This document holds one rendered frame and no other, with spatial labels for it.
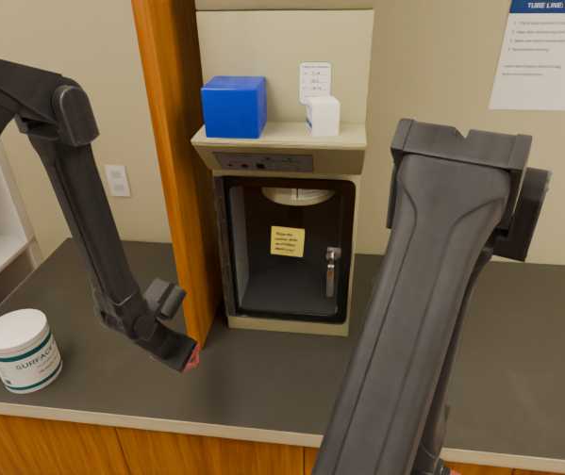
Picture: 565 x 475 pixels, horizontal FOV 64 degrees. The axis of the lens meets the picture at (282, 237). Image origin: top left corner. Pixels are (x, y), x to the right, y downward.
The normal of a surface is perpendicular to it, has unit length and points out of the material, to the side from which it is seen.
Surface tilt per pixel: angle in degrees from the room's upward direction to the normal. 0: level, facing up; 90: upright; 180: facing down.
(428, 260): 43
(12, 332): 0
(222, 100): 90
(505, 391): 0
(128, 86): 90
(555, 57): 90
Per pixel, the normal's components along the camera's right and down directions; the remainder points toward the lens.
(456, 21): -0.13, 0.52
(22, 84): 0.87, 0.25
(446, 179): -0.36, -0.30
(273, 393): -0.02, -0.85
